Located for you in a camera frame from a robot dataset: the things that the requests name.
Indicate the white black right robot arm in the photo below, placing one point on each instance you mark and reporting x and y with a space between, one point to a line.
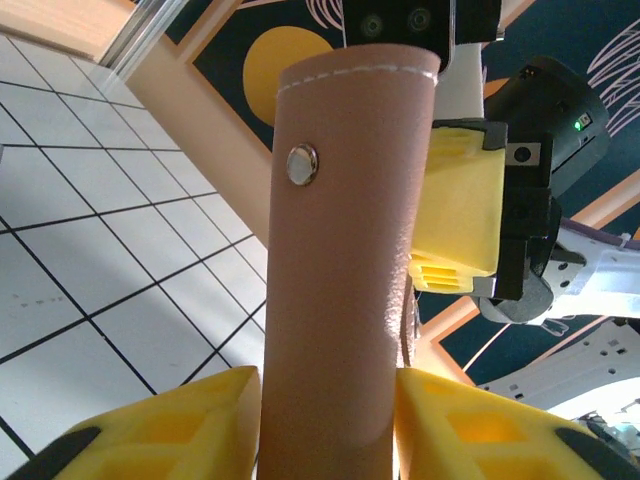
610 265

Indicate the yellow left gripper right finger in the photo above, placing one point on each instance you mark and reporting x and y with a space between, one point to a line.
475 430

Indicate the aluminium corner post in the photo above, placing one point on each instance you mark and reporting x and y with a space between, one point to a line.
140 35

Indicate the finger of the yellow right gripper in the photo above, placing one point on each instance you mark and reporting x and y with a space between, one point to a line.
460 210

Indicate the brown leather card holder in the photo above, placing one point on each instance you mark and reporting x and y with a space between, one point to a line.
340 250

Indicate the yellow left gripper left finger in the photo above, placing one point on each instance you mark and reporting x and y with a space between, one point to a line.
165 435

